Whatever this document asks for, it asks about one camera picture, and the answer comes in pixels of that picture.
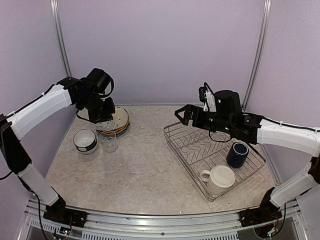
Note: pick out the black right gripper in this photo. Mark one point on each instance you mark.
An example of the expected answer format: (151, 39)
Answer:
(197, 118)

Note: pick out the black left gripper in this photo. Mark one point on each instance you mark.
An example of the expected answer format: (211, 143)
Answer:
(107, 116)

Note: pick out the cream bird pattern plate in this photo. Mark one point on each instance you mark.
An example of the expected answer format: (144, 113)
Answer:
(120, 118)

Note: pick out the yellow polka dot plate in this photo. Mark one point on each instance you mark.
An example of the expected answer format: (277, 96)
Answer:
(110, 132)
(108, 128)

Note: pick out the clear glass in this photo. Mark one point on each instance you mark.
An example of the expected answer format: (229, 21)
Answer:
(109, 125)
(108, 140)

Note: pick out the blue polka dot plate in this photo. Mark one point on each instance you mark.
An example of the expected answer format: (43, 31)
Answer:
(122, 132)

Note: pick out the teal and white bowl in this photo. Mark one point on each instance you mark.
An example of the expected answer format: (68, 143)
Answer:
(85, 138)

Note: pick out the pale green ribbed bowl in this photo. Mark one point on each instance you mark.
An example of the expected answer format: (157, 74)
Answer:
(85, 151)

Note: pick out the dark blue cup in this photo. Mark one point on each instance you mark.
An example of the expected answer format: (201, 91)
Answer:
(237, 155)

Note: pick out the white ribbed mug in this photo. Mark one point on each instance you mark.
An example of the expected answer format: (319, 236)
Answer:
(219, 179)

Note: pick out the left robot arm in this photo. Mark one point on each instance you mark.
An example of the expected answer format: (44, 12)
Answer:
(86, 93)

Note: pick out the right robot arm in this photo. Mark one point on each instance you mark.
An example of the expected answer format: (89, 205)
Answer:
(222, 112)

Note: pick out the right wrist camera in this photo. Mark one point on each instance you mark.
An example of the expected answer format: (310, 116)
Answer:
(206, 96)

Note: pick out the metal wire dish rack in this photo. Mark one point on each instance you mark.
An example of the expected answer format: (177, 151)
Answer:
(198, 150)

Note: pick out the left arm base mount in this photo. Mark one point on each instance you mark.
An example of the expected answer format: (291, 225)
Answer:
(66, 216)

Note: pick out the front aluminium frame rail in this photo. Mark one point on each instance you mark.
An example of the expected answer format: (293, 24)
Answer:
(103, 225)

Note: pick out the left aluminium frame post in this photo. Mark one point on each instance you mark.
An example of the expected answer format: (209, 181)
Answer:
(54, 5)

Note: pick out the aluminium frame post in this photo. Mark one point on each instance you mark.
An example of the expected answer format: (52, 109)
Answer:
(258, 53)
(54, 5)

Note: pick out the right aluminium frame post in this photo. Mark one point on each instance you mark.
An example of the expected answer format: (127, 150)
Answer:
(258, 53)

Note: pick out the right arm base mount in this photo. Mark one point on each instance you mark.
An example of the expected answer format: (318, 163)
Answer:
(259, 215)

